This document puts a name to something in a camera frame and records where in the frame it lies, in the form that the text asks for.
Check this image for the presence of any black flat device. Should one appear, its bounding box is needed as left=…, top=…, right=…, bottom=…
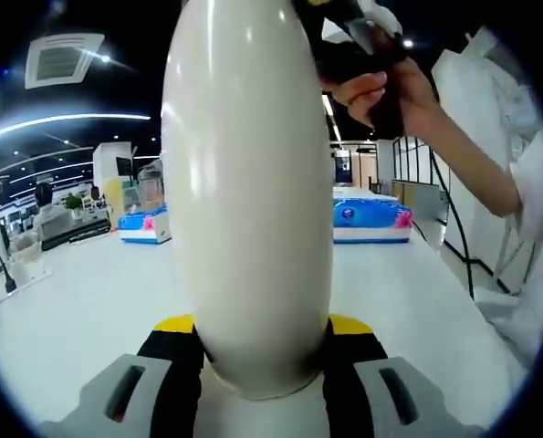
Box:
left=40, top=217, right=112, bottom=252

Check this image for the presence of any curved ceiling light strip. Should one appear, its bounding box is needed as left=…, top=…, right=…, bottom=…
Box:
left=0, top=112, right=152, bottom=145

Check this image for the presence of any clear plastic container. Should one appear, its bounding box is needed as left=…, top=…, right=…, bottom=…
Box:
left=4, top=253, right=56, bottom=300

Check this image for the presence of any person in white shirt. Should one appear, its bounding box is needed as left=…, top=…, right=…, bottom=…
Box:
left=430, top=26, right=539, bottom=279

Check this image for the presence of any pale yellow drink cup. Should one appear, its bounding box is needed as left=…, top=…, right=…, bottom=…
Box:
left=102, top=177, right=127, bottom=219

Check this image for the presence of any wooden low cabinet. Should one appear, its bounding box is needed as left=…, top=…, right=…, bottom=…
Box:
left=392, top=178, right=445, bottom=215

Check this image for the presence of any white table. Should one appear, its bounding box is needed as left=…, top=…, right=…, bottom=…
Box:
left=0, top=189, right=527, bottom=438

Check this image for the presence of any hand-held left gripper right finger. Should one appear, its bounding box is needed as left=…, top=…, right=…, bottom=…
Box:
left=320, top=313, right=487, bottom=438

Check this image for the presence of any grey office chair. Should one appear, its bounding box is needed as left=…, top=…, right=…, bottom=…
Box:
left=40, top=214, right=72, bottom=239

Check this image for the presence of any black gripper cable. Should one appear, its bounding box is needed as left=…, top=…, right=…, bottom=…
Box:
left=429, top=148, right=480, bottom=300

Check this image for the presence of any ceiling air conditioner vent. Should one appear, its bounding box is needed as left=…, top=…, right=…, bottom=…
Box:
left=24, top=32, right=106, bottom=90

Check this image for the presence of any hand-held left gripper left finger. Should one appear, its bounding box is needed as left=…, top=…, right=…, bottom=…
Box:
left=37, top=314, right=207, bottom=438

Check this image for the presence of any white water cup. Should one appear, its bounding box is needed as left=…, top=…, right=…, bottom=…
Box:
left=160, top=0, right=336, bottom=402

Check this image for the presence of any blue screen kiosk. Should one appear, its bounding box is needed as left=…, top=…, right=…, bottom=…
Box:
left=333, top=149, right=354, bottom=184

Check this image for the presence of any person's right hand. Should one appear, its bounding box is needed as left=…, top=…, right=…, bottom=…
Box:
left=320, top=57, right=442, bottom=138

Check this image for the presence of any glass bowl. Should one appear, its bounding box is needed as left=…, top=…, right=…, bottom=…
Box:
left=6, top=236, right=42, bottom=265

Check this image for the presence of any person's white shirt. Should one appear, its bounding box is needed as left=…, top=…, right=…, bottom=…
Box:
left=475, top=125, right=543, bottom=373

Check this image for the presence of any blue tissue pack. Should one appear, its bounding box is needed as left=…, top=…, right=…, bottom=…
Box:
left=118, top=203, right=171, bottom=246
left=332, top=191, right=412, bottom=245

